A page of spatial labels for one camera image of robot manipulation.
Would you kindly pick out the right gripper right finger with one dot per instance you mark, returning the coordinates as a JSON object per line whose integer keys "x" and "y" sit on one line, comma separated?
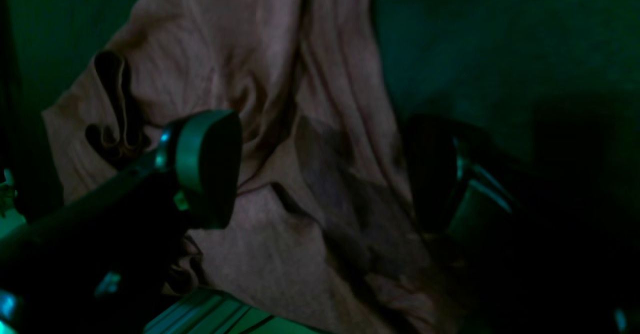
{"x": 536, "y": 260}

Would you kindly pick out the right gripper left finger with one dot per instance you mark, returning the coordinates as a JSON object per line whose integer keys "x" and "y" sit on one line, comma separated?
{"x": 98, "y": 265}

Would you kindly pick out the red long-sleeve T-shirt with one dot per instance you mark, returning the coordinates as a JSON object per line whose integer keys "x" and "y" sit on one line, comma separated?
{"x": 322, "y": 231}

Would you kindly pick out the black table cloth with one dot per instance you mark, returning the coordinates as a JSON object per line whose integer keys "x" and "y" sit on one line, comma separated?
{"x": 554, "y": 83}

